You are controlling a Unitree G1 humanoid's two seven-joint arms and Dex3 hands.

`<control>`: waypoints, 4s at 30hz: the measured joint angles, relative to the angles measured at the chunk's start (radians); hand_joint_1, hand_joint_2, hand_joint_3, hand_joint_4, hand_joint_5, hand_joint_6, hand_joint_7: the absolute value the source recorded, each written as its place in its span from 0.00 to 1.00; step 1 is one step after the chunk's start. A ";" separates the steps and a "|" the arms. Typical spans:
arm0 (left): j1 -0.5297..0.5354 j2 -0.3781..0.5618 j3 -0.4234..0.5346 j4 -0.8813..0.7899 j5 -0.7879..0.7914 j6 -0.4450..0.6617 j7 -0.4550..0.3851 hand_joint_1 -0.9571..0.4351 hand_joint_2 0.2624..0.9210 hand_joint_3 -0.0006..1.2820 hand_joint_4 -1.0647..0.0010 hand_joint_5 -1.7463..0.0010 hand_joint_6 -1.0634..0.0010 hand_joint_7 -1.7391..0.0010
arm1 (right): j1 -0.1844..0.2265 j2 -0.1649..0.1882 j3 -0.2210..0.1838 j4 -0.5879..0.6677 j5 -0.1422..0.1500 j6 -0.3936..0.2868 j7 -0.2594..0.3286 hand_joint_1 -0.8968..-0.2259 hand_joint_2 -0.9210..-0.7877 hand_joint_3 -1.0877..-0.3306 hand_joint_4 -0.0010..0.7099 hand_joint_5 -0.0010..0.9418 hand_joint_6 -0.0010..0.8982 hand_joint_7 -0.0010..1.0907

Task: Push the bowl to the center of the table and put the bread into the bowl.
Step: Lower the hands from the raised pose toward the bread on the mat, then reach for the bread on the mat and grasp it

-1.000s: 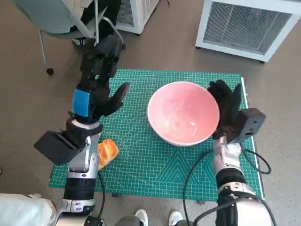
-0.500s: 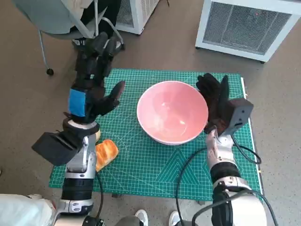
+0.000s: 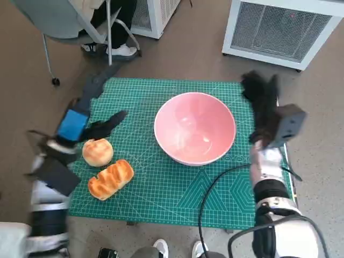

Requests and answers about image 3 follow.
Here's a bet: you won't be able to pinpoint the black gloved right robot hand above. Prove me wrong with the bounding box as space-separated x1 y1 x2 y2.
240 70 282 147

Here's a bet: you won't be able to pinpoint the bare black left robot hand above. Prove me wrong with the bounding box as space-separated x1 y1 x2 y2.
55 64 128 147

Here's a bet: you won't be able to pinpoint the round toy bread bun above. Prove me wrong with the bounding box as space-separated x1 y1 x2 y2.
82 138 113 168

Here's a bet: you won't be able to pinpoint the long striped toy bread loaf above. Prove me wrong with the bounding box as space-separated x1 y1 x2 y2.
88 159 134 202

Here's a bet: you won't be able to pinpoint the pink bowl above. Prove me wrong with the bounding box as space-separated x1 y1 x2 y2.
153 92 237 166

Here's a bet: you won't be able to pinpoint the large white mesh cabinet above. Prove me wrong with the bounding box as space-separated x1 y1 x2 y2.
221 0 344 72

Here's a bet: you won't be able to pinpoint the person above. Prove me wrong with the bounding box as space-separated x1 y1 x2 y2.
77 0 139 59

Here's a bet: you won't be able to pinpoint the grey chair with metal legs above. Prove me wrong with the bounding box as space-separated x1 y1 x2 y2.
10 0 142 87

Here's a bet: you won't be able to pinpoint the green cutting mat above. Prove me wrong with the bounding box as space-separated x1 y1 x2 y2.
66 77 295 231

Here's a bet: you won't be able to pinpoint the light grey cloth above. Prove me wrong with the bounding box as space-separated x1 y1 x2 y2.
0 221 33 258

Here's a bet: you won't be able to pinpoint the small black device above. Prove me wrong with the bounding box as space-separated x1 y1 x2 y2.
96 247 120 258

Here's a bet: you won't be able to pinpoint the small white mesh cabinet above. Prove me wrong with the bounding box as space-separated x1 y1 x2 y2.
130 0 182 40

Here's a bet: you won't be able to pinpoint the white shoe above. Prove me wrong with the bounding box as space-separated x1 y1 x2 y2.
192 240 209 258
153 238 170 258

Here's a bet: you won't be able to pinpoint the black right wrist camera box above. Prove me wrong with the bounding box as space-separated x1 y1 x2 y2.
270 104 307 148

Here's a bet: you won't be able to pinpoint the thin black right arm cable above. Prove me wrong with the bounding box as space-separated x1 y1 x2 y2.
198 163 252 256

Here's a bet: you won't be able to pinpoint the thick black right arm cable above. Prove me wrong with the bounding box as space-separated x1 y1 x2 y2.
227 214 328 258

